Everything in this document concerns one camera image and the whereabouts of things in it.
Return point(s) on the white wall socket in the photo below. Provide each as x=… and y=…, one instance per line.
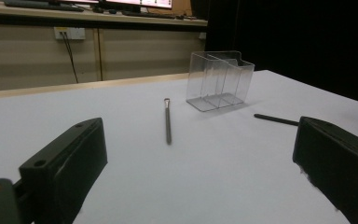
x=74, y=33

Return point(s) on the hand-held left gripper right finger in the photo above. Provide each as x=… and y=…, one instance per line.
x=335, y=165

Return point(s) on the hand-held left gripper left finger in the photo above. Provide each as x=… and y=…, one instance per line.
x=65, y=168

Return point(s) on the background wooden desk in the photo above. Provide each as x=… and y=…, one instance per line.
x=74, y=17

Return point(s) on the black fluffy makeup brush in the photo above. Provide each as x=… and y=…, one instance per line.
x=273, y=119

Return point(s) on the clear acrylic organizer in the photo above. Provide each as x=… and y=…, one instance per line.
x=217, y=81

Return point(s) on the black keyboard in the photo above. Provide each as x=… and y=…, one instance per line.
x=149, y=14
x=40, y=4

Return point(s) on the wooden table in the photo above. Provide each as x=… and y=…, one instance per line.
x=74, y=86

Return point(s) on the computer monitor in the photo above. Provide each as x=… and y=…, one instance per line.
x=140, y=3

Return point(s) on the white table sheet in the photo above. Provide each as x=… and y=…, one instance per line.
x=217, y=174

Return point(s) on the black curtain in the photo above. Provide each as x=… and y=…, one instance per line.
x=292, y=40

